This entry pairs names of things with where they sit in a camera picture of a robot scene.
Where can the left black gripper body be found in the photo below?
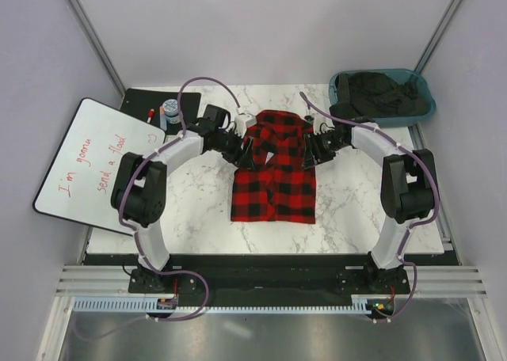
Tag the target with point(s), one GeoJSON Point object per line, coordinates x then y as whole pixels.
{"type": "Point", "coordinates": [230, 145]}

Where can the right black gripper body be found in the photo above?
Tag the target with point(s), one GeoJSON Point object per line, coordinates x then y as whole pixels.
{"type": "Point", "coordinates": [325, 145]}

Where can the red black plaid shirt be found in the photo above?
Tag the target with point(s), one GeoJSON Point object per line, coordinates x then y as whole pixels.
{"type": "Point", "coordinates": [278, 188]}

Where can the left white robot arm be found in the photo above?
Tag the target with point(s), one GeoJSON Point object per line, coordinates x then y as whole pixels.
{"type": "Point", "coordinates": [139, 191]}

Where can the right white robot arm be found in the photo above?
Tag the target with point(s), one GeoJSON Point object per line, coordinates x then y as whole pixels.
{"type": "Point", "coordinates": [409, 193]}

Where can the black clothing in bin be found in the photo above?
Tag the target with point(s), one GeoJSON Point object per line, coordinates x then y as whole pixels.
{"type": "Point", "coordinates": [380, 93]}

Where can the blue orange eraser stick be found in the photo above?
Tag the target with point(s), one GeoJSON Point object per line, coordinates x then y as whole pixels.
{"type": "Point", "coordinates": [162, 119]}

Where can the white blue lidded jar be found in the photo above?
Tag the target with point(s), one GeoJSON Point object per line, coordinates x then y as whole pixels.
{"type": "Point", "coordinates": [170, 108]}

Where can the red whiteboard marker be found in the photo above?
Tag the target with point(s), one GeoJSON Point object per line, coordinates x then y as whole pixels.
{"type": "Point", "coordinates": [150, 116]}

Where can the black mat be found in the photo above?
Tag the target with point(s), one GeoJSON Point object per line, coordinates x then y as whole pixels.
{"type": "Point", "coordinates": [139, 102]}

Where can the teal plastic bin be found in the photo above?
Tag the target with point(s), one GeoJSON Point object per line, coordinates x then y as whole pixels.
{"type": "Point", "coordinates": [429, 103]}

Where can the white dry erase board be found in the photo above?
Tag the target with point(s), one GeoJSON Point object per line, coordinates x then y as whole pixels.
{"type": "Point", "coordinates": [78, 184]}

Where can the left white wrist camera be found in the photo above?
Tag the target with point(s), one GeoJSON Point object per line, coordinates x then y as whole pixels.
{"type": "Point", "coordinates": [243, 122]}

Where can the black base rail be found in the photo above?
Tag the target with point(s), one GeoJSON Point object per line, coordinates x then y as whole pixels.
{"type": "Point", "coordinates": [269, 280]}

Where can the light blue cable duct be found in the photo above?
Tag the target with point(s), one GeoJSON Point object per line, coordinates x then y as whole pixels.
{"type": "Point", "coordinates": [152, 305]}

